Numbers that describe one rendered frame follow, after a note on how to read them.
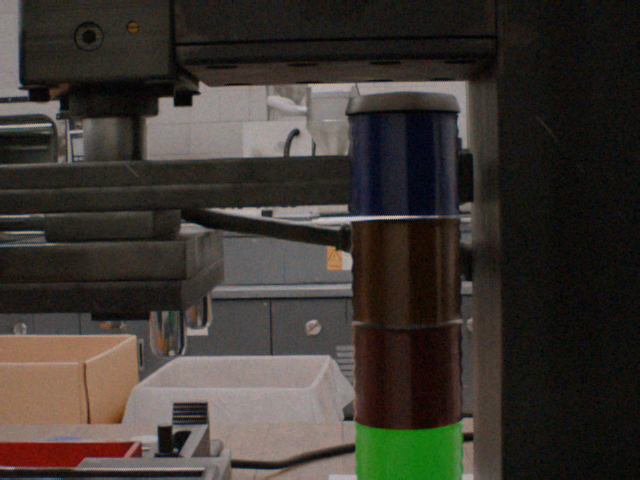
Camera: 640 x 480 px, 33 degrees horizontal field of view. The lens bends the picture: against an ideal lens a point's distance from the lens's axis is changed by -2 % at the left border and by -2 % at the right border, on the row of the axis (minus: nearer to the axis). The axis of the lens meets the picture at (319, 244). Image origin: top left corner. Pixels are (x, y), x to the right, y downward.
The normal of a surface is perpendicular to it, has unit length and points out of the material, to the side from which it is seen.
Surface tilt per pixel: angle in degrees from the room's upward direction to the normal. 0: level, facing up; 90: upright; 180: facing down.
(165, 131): 90
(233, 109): 90
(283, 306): 90
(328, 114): 90
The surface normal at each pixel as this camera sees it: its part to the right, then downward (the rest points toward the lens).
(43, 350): -0.08, 0.11
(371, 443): -0.75, -0.19
